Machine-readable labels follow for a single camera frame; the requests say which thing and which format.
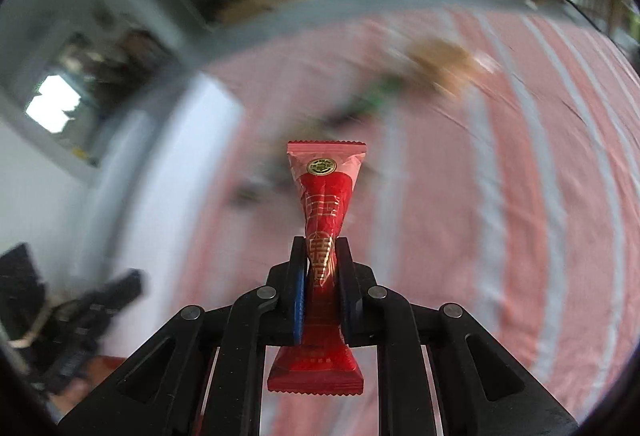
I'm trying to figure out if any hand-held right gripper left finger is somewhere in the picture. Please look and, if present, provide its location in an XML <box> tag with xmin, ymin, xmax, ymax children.
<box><xmin>57</xmin><ymin>236</ymin><xmax>307</xmax><ymax>436</ymax></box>

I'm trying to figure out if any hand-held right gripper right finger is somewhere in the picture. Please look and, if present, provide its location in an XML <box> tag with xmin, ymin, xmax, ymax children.
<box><xmin>336</xmin><ymin>239</ymin><xmax>581</xmax><ymax>436</ymax></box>

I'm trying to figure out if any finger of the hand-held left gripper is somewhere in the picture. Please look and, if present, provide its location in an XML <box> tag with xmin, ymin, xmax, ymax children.
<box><xmin>85</xmin><ymin>269</ymin><xmax>148</xmax><ymax>317</ymax></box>

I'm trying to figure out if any red snack packet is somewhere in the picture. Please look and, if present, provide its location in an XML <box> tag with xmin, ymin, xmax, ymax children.
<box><xmin>267</xmin><ymin>140</ymin><xmax>367</xmax><ymax>396</ymax></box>

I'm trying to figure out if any green snack packet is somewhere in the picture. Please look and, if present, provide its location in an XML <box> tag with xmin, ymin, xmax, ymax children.
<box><xmin>345</xmin><ymin>76</ymin><xmax>416</xmax><ymax>117</ymax></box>

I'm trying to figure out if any bagged bread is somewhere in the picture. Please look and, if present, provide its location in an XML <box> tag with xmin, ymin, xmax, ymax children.
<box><xmin>405</xmin><ymin>39</ymin><xmax>503</xmax><ymax>100</ymax></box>

